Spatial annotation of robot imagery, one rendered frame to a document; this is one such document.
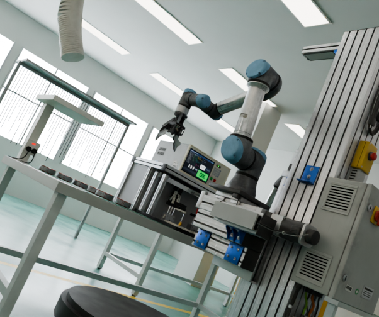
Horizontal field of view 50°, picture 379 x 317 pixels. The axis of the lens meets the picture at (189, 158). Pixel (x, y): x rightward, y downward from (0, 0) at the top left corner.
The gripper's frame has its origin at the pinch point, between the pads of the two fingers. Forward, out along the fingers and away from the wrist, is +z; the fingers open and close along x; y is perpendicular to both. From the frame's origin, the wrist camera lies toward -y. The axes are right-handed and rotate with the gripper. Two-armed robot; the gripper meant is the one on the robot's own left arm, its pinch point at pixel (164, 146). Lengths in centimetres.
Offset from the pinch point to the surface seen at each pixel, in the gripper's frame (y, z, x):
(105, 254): -213, 97, 119
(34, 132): -86, 19, -43
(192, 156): -33, -10, 45
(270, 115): -303, -200, 358
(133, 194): -55, 29, 27
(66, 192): 8, 44, -43
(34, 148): -81, 28, -39
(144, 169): -55, 11, 27
